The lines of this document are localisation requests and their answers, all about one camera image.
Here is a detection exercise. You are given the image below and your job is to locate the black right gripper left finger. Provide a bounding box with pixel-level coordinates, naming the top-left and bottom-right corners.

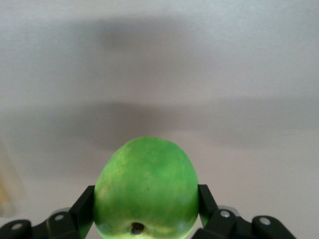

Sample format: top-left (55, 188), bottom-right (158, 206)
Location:
top-left (0, 185), bottom-right (97, 239)

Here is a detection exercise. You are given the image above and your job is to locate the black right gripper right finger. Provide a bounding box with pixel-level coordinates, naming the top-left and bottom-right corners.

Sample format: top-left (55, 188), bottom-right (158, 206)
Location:
top-left (197, 183), bottom-right (298, 239)

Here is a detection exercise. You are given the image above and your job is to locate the green apple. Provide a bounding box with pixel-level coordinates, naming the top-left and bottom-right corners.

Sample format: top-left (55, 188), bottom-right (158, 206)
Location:
top-left (92, 135), bottom-right (200, 239)

